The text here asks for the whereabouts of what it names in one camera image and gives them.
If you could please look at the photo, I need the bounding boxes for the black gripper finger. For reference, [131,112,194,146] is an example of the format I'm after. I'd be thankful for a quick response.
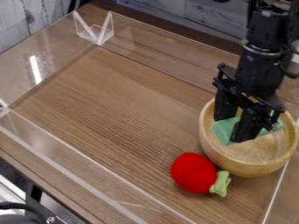
[214,89,238,121]
[230,106,272,143]

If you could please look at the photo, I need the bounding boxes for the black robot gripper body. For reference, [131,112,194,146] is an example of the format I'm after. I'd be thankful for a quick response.
[213,46,286,117]

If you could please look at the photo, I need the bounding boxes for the green rectangular block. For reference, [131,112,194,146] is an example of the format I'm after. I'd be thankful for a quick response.
[212,115,285,145]

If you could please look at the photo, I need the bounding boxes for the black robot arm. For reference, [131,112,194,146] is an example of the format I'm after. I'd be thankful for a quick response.
[214,0,299,143]

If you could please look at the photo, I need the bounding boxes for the light wooden bowl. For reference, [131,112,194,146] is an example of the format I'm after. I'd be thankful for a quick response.
[199,99,299,178]

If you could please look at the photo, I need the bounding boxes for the red plush tomato toy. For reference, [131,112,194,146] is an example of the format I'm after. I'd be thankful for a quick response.
[170,152,232,197]

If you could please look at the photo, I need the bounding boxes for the black table clamp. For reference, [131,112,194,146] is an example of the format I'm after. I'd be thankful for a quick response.
[26,185,67,224]

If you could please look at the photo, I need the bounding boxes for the clear acrylic corner bracket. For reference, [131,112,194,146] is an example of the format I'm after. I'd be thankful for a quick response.
[73,11,115,46]

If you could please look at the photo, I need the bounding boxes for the clear acrylic tray wall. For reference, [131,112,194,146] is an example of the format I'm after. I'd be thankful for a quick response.
[0,100,195,224]

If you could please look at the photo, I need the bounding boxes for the black cable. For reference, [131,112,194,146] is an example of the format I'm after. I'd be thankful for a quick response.
[0,200,37,218]

